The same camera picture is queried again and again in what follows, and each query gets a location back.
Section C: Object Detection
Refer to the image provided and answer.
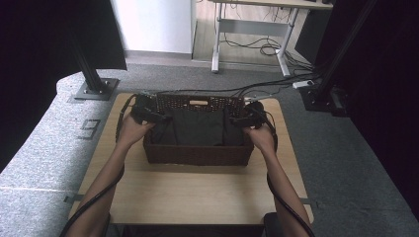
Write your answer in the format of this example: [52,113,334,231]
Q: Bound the dark curtain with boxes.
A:
[314,0,419,222]
[0,0,128,174]

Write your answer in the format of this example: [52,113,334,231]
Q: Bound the black metal stand with dark base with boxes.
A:
[296,0,378,118]

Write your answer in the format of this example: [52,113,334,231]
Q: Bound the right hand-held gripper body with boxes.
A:
[234,94,275,130]

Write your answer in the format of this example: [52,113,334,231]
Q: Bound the white power strip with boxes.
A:
[292,79,316,90]

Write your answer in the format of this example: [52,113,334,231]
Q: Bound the white desk with metal legs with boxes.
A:
[209,0,334,79]

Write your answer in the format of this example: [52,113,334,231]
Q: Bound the person's right hand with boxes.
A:
[242,122,277,154]

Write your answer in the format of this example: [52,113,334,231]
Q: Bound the black cables across floor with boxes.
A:
[154,72,325,99]

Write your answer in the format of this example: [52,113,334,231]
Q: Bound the black cables under desk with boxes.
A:
[219,31,315,72]

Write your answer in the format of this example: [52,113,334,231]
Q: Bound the dark cloth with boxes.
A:
[150,107,247,147]

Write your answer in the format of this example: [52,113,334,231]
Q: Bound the black metal stand with base plate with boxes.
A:
[69,31,121,102]

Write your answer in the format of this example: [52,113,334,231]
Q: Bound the brown wicker basket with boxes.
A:
[141,92,256,167]

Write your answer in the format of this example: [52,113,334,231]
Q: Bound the white cabinet panel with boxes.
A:
[110,0,198,55]

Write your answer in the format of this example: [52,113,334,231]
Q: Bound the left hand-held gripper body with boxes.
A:
[130,91,166,126]

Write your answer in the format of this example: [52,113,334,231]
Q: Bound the person's legs in dark clothing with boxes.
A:
[104,211,289,237]

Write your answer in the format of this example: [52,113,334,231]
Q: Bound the black box under desk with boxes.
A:
[293,8,331,66]

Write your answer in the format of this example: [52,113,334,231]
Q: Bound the person's left hand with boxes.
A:
[116,113,156,150]

